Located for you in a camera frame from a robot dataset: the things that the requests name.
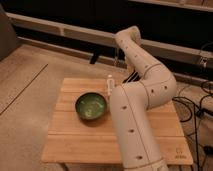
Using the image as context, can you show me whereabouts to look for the bamboo wooden board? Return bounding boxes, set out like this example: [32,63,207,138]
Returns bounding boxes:
[42,78,193,165]

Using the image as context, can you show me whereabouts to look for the black cables on floor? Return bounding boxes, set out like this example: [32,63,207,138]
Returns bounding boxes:
[171,79,213,171]

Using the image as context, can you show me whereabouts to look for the green ceramic cup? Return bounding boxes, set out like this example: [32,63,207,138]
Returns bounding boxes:
[75,92,107,120]

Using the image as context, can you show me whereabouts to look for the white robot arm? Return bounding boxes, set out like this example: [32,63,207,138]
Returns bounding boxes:
[110,26,176,171]

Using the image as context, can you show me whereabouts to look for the grey metal rail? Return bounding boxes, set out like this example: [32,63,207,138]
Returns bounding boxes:
[6,12,213,68]

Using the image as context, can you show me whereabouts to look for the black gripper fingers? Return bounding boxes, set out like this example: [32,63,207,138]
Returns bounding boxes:
[122,70,137,83]

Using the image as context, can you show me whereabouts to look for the black bracket on rail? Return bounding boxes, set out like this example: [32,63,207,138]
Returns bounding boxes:
[89,53,99,64]

